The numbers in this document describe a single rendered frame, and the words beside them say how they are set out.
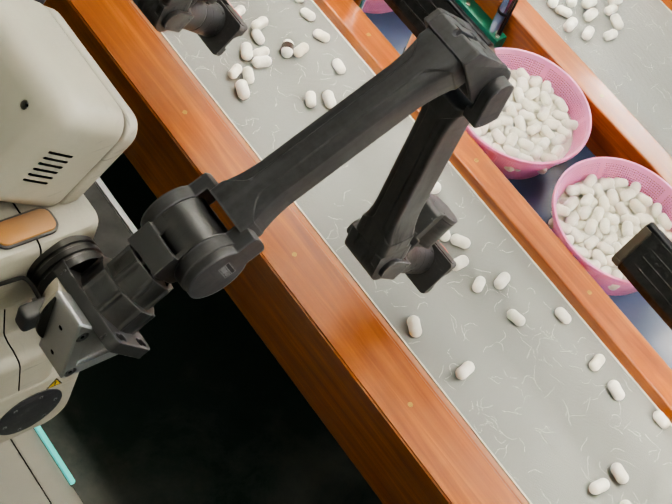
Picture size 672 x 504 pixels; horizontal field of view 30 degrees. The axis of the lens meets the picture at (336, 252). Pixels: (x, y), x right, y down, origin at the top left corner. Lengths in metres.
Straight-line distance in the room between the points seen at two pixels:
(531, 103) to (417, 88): 0.99
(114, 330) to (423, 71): 0.44
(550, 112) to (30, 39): 1.27
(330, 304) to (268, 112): 0.40
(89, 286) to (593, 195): 1.17
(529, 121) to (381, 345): 0.60
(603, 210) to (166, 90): 0.79
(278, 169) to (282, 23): 0.96
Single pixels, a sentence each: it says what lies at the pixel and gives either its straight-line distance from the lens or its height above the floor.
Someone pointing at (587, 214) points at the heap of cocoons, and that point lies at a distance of 2.25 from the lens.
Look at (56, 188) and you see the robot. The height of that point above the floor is 1.27.
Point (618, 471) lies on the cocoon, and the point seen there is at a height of 0.76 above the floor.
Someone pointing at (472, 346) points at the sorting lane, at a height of 0.74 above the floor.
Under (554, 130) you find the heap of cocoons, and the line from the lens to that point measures 2.36.
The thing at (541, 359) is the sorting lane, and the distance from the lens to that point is 2.05.
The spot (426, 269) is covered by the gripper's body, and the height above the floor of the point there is 0.88.
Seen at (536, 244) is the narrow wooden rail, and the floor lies 0.77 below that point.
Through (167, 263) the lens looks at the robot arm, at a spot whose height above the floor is 1.26.
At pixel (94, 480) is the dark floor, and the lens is 2.59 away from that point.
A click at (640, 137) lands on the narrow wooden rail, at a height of 0.77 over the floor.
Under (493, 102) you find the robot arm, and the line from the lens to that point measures 1.46.
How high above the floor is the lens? 2.40
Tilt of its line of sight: 55 degrees down
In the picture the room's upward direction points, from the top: 25 degrees clockwise
